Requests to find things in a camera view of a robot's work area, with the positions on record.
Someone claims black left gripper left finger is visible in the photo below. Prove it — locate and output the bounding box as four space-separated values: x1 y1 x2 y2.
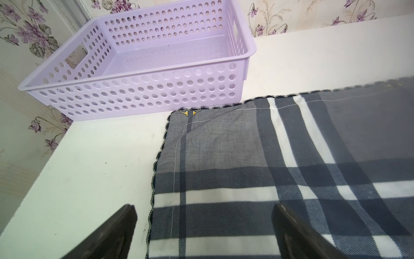
63 204 138 259

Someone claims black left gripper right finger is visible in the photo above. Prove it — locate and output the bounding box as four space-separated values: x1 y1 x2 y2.
272 203 346 259

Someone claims grey plaid pillowcase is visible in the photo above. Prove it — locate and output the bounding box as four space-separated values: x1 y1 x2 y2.
147 77 414 259

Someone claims purple perforated plastic basket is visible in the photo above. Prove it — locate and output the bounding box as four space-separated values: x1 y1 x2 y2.
18 1 257 121

